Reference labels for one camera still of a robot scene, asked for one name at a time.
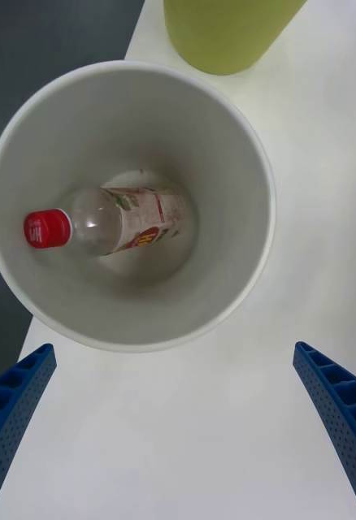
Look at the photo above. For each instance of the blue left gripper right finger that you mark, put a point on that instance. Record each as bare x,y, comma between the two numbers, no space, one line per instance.
342,410

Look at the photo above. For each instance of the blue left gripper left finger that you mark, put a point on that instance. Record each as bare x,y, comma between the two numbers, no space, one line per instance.
11,410

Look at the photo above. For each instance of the clear bottle with red cap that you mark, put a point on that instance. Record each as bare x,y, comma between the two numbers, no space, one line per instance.
109,221

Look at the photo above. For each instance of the grey plastic bin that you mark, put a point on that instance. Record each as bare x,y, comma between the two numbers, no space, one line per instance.
129,122

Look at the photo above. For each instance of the yellow-green plastic bin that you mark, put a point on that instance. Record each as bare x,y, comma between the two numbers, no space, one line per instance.
227,32

